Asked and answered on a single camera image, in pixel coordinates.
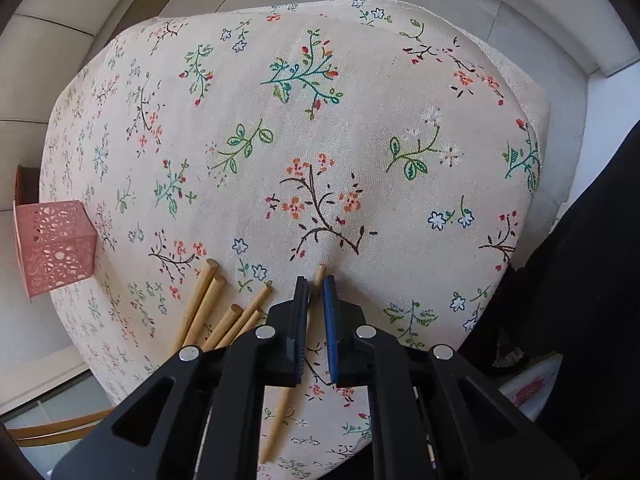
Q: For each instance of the pink perforated utensil basket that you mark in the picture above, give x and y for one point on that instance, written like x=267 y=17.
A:
x=55 y=245

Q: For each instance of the person's black clothing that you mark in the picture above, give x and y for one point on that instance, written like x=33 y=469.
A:
x=578 y=296

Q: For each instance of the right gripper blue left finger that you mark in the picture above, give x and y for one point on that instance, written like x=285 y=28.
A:
x=297 y=325

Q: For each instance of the wooden chopstick short tip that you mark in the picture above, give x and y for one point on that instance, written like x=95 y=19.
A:
x=252 y=321

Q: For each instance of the orange brown stool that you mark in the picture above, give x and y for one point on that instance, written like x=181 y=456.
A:
x=26 y=189

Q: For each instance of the floral tablecloth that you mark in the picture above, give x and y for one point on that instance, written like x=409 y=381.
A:
x=368 y=136

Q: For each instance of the wooden chopstick long diagonal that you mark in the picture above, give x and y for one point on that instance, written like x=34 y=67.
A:
x=244 y=318

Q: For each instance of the brown wooden chair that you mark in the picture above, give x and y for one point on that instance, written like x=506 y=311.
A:
x=67 y=430

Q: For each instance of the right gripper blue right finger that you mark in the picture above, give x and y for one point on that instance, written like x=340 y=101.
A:
x=331 y=310

